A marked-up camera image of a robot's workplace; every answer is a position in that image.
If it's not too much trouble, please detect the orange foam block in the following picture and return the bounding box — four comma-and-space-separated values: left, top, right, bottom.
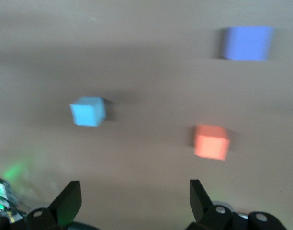
193, 124, 231, 161

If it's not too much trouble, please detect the light blue foam block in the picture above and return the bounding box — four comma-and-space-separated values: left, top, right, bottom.
69, 96, 107, 128

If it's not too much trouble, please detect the purple foam block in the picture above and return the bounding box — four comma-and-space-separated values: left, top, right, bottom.
220, 26, 275, 62

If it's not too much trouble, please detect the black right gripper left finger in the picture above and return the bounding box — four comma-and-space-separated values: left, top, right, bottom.
0, 181, 82, 230

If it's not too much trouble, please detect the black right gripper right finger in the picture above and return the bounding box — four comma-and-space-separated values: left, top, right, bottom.
186, 179, 287, 230

